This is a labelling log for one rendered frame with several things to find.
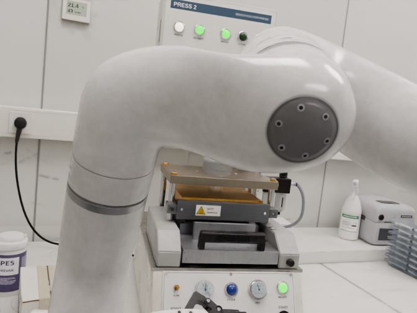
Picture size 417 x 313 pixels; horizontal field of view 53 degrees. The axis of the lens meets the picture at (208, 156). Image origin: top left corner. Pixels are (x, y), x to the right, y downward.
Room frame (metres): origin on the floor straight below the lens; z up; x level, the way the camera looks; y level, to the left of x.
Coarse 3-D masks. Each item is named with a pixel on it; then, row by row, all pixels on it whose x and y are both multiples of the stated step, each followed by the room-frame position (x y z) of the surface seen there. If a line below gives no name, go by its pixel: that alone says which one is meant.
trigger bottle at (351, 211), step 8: (352, 184) 1.71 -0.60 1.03; (352, 192) 1.72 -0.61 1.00; (352, 200) 1.72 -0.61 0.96; (344, 208) 1.73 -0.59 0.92; (352, 208) 1.71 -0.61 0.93; (360, 208) 1.72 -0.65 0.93; (344, 216) 1.72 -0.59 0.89; (352, 216) 1.70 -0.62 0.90; (360, 216) 1.72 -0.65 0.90; (344, 224) 1.72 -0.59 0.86; (352, 224) 1.70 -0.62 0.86; (344, 232) 1.71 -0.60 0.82; (352, 232) 1.70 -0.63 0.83
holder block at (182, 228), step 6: (174, 216) 1.05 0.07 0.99; (180, 222) 0.98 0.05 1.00; (186, 222) 0.99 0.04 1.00; (192, 222) 0.99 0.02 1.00; (228, 222) 1.07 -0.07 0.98; (234, 222) 1.07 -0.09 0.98; (240, 222) 1.08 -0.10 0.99; (246, 222) 1.07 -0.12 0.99; (252, 222) 1.05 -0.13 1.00; (180, 228) 0.98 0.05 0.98; (186, 228) 0.98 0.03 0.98; (192, 228) 0.99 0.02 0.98; (258, 228) 1.03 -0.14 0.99
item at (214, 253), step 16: (208, 224) 0.95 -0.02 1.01; (224, 224) 0.96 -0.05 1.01; (240, 224) 0.97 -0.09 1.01; (192, 240) 0.93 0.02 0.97; (192, 256) 0.87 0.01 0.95; (208, 256) 0.88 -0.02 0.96; (224, 256) 0.89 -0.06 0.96; (240, 256) 0.90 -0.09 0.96; (256, 256) 0.91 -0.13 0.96; (272, 256) 0.92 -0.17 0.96
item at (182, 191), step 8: (176, 184) 1.12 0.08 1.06; (184, 184) 1.13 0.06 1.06; (176, 192) 1.05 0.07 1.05; (184, 192) 1.03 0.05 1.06; (192, 192) 1.04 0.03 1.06; (200, 192) 1.06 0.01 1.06; (208, 192) 1.07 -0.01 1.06; (216, 192) 1.06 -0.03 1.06; (224, 192) 1.09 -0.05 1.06; (232, 192) 1.10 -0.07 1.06; (240, 192) 1.11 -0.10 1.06; (248, 192) 1.13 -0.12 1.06; (176, 200) 1.04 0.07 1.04; (208, 200) 0.99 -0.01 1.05; (216, 200) 1.00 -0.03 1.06; (224, 200) 1.00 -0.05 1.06; (232, 200) 1.01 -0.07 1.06; (240, 200) 1.01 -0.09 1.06; (248, 200) 1.02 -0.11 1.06; (256, 200) 1.03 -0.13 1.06
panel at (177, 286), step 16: (176, 272) 0.86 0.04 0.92; (192, 272) 0.87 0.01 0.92; (208, 272) 0.88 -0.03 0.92; (224, 272) 0.88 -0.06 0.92; (240, 272) 0.89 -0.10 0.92; (256, 272) 0.90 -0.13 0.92; (272, 272) 0.91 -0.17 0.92; (288, 272) 0.92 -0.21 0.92; (176, 288) 0.83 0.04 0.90; (192, 288) 0.85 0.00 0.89; (224, 288) 0.87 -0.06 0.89; (240, 288) 0.88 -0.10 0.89; (272, 288) 0.90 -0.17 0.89; (288, 288) 0.90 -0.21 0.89; (176, 304) 0.83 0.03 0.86; (224, 304) 0.86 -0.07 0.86; (240, 304) 0.87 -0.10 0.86; (256, 304) 0.88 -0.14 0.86; (272, 304) 0.88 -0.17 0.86; (288, 304) 0.89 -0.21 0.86
